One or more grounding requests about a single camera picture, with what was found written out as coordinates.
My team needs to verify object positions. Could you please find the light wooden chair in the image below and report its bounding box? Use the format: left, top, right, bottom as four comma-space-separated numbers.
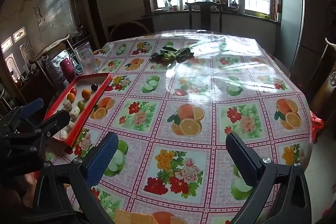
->
28, 34, 76, 88

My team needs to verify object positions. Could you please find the fruit and flower printed tablecloth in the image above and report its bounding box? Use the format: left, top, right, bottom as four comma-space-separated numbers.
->
43, 30, 314, 224

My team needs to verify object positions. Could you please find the clear glass mug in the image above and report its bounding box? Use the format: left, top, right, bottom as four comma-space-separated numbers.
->
70, 42, 96, 75

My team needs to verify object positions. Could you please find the red rectangular tray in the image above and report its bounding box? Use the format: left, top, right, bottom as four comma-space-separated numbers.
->
43, 72, 113, 154

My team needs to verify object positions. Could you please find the round-backed chair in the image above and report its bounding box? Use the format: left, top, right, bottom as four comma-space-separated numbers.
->
109, 21, 151, 42

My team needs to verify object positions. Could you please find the green leafy vegetable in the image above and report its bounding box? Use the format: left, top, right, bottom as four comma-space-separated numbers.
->
150, 47, 195, 63

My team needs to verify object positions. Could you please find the etched glass panel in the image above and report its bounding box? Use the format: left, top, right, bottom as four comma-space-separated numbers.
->
0, 0, 87, 98

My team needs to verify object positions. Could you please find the carved wooden chair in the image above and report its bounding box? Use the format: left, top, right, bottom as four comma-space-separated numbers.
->
310, 38, 336, 114

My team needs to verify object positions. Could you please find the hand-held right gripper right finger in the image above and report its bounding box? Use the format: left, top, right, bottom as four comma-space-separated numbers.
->
225, 132, 312, 224

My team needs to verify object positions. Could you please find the dark wooden chair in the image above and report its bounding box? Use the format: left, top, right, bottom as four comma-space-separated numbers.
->
185, 1, 226, 33

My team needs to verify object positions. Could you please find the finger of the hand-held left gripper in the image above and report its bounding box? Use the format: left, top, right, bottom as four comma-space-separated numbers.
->
5, 109, 71, 151
0, 97, 45, 132

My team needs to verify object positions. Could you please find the red plastic bag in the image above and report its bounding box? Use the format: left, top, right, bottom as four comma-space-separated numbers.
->
310, 111, 324, 135

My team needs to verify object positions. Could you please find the maroon bottle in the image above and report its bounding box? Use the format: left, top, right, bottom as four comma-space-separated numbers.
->
60, 58, 76, 83

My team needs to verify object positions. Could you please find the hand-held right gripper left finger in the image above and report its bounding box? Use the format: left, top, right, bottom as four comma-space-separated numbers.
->
31, 132, 119, 224

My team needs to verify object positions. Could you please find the grey refrigerator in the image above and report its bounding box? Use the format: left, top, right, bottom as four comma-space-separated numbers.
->
277, 0, 306, 72

